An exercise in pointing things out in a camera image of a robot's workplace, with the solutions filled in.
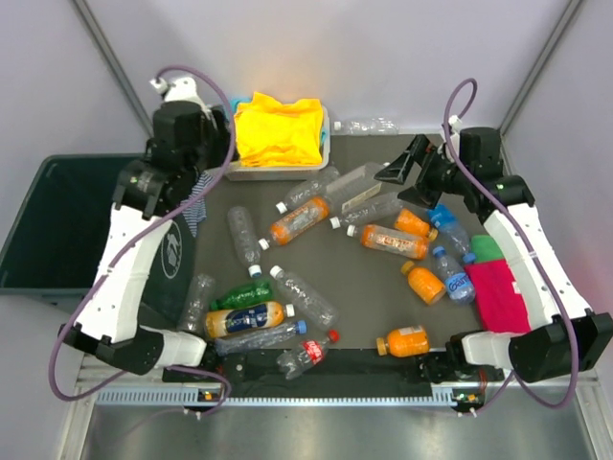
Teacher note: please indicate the blue striped cloth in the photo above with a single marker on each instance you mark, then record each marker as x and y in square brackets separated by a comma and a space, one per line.
[197, 212]

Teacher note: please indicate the clear bottle white cap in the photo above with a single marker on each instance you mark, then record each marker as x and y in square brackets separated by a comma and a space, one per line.
[245, 240]

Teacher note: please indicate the white plastic basket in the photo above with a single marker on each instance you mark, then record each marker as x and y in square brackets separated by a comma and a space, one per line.
[236, 172]

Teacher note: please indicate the clear bottle blue cap front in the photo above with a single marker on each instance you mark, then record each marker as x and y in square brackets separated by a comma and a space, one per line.
[260, 339]

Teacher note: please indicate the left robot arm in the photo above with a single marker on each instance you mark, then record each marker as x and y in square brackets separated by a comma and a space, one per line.
[107, 324]

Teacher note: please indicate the blue cap bottle by right arm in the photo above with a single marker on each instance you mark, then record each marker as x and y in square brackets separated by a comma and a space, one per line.
[447, 224]

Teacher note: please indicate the clear crushed bottle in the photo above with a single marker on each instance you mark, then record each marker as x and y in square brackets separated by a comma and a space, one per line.
[305, 298]

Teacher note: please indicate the orange bottle near front edge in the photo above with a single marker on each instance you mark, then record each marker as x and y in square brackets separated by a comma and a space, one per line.
[404, 342]

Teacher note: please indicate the crushed green bottle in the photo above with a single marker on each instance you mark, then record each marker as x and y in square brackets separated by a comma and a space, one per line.
[244, 296]

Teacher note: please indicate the green cloth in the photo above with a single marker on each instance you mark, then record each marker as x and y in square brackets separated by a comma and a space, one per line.
[485, 249]

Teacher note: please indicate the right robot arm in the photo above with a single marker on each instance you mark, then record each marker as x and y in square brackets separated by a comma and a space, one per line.
[556, 327]

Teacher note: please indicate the magenta cloth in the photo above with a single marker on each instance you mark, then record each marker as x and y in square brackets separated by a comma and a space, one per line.
[498, 299]

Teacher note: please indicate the large clear bottle with label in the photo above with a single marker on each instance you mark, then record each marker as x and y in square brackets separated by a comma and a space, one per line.
[353, 188]

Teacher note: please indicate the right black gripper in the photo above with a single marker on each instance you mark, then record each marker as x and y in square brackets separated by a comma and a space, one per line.
[398, 171]

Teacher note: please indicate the grey cable duct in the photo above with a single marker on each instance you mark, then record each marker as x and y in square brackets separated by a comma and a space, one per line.
[196, 397]

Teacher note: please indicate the clear ribbed bottle middle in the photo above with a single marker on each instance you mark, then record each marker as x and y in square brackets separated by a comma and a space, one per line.
[375, 208]

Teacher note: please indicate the dark green plastic bin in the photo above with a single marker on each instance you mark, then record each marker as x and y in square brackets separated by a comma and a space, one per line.
[52, 252]

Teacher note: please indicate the red cap cola bottle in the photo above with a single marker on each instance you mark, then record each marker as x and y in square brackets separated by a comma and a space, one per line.
[307, 354]

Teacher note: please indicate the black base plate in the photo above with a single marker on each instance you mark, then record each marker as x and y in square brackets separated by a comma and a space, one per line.
[434, 367]

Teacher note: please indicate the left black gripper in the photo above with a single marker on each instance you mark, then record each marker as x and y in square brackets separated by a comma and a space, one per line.
[220, 142]

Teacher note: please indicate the blue label bottle right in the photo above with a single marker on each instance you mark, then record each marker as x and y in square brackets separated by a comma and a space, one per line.
[458, 286]

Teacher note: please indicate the orange bottle with dark label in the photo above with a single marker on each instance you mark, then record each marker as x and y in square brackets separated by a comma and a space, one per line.
[264, 315]

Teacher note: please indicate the yellow cloth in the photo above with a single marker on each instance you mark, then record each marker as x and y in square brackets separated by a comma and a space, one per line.
[272, 134]

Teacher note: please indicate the teal cloth in basket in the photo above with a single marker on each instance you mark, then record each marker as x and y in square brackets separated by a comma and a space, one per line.
[237, 101]

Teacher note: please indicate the orange bottle tall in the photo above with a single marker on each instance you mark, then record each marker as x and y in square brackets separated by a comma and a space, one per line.
[289, 227]

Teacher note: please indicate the orange bottle with white label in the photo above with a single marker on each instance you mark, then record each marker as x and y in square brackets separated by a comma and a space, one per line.
[389, 240]

